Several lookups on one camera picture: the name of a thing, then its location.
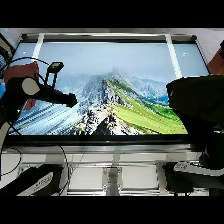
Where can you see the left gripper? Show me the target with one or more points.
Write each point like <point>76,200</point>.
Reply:
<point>65,98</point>

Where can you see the black garment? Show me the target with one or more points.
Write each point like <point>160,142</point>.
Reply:
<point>196,96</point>

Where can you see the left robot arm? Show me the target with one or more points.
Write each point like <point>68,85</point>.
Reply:
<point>30,86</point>

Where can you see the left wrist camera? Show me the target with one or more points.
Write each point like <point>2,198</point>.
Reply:
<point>56,65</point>

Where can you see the silver frame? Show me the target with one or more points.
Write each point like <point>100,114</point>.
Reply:
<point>113,180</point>

